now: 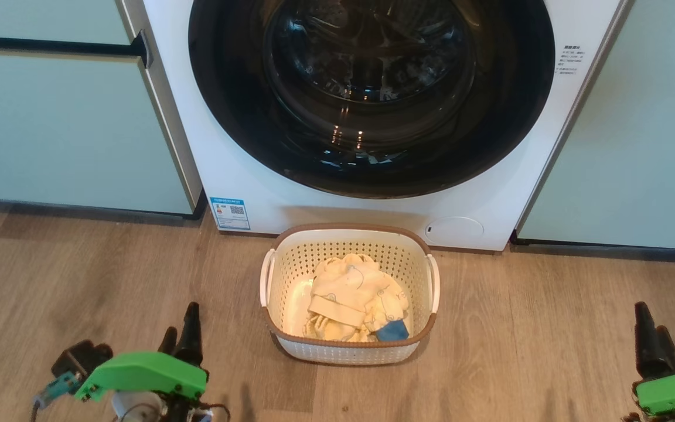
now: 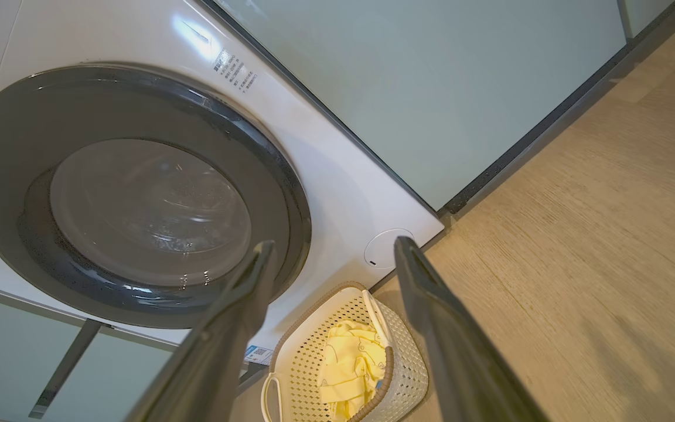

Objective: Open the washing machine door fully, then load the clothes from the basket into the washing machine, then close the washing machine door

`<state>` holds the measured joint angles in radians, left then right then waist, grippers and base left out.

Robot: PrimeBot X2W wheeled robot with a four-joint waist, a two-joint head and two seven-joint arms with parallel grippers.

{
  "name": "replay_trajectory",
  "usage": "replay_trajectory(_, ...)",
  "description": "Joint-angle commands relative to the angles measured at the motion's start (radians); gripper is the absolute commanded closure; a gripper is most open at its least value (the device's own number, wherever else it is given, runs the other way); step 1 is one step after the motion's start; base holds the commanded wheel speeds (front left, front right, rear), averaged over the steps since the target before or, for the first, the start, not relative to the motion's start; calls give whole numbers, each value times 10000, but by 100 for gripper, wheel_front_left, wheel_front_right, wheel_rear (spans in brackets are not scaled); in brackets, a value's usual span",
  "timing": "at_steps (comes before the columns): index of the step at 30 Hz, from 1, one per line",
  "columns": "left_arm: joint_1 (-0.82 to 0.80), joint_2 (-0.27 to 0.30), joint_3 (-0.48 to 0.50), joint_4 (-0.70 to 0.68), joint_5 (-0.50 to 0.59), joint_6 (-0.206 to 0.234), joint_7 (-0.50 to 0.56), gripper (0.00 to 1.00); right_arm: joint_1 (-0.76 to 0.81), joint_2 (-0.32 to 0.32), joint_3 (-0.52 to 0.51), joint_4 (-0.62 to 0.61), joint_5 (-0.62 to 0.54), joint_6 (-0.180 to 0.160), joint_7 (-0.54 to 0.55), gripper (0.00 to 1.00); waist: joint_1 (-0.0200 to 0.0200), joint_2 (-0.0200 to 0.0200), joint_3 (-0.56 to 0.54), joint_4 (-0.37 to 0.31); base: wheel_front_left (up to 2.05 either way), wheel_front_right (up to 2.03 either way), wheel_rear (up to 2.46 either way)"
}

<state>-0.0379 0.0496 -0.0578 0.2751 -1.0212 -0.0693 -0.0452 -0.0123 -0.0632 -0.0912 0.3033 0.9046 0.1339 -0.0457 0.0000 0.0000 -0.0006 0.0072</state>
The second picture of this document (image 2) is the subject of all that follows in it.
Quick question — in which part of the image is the dark cabinet plinth strip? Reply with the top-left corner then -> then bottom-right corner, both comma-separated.
438,0 -> 675,216

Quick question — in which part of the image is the pale green cabinet with handle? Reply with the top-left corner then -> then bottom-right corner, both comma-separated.
0,280 -> 175,422

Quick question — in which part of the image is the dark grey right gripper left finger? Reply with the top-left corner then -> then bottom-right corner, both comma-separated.
125,240 -> 277,422

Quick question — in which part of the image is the blue white energy label sticker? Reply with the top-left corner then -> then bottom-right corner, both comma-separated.
243,345 -> 273,366

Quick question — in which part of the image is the grey metal cabinet handle bar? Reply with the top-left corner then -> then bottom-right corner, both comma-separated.
28,319 -> 103,420

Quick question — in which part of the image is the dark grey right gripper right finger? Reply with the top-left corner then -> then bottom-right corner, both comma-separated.
394,236 -> 550,422

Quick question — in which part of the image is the round black glass washer door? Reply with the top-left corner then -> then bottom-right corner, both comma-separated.
0,63 -> 313,330

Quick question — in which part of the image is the pale green cabinet panel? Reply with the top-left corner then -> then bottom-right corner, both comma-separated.
618,0 -> 675,39
213,0 -> 629,212

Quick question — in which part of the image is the pale yellow printed garment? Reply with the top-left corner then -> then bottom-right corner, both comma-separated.
318,319 -> 388,421

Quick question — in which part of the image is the white front-load washing machine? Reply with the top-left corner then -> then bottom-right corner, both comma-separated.
0,0 -> 445,352

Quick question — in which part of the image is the round white filter cover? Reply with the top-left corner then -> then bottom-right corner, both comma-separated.
364,229 -> 416,270

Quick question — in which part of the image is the white perforated laundry basket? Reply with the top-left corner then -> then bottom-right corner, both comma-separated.
260,281 -> 430,422

